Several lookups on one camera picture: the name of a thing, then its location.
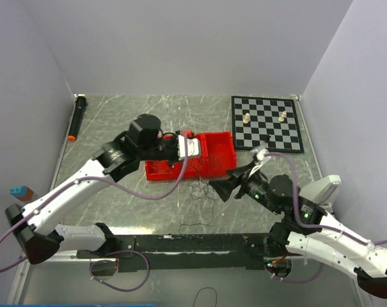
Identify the white chess pawn right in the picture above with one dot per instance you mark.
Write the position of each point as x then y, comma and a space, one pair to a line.
283, 116

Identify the white chess pawn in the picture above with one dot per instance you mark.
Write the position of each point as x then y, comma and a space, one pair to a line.
283, 116
246, 119

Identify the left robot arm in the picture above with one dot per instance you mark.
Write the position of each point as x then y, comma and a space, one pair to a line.
37, 226

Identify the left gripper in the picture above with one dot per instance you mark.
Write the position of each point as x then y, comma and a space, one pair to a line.
176, 135

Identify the black marker orange cap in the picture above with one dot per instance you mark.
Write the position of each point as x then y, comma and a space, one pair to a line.
79, 111

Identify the blue brown toy block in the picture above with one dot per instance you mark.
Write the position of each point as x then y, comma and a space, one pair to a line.
23, 193

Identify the aluminium frame rail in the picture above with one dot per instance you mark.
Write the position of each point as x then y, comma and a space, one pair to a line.
64, 256

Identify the chessboard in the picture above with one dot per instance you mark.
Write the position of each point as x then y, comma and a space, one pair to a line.
264, 120

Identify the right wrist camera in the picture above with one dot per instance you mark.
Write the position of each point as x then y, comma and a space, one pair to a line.
260, 157

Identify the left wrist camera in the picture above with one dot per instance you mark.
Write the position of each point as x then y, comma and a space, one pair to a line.
190, 148

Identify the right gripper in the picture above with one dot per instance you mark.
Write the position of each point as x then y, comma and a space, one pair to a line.
223, 187

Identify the white chess pawn left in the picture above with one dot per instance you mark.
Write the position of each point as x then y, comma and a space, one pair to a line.
246, 119

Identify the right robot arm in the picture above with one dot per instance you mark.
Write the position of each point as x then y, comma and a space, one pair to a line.
307, 229

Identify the red three-compartment bin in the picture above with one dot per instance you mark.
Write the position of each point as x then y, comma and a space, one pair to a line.
217, 156

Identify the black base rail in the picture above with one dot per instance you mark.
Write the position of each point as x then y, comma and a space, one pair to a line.
190, 251

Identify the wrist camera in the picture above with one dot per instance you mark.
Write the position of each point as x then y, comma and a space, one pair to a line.
260, 157
190, 148

